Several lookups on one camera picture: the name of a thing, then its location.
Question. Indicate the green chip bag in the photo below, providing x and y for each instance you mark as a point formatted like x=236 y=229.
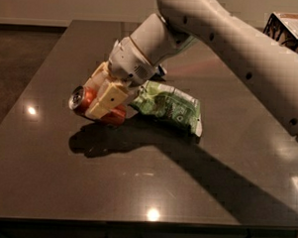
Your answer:
x=169 y=105

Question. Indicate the blue chip bag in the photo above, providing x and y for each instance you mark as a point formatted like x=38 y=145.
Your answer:
x=160 y=72

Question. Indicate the black wire basket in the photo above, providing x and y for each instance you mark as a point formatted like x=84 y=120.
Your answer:
x=283 y=28

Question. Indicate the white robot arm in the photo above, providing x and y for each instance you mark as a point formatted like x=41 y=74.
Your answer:
x=269 y=70

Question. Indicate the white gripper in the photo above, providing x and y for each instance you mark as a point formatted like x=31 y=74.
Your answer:
x=127 y=62

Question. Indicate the red coke can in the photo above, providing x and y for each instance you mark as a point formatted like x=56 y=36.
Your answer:
x=83 y=102

